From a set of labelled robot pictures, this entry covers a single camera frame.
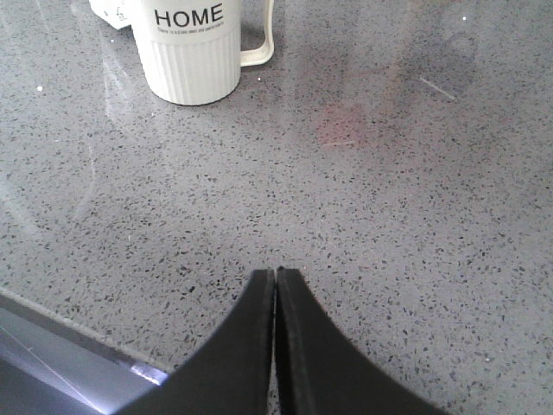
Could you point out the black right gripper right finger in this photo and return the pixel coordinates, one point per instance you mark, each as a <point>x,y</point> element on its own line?
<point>319,371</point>

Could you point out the blue white milk carton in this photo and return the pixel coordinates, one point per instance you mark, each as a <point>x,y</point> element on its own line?
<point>115,12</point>

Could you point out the white HOME mug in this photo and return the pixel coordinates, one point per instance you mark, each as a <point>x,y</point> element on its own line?
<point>191,50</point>

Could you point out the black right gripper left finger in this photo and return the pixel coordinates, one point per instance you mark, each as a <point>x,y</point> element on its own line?
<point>230,373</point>

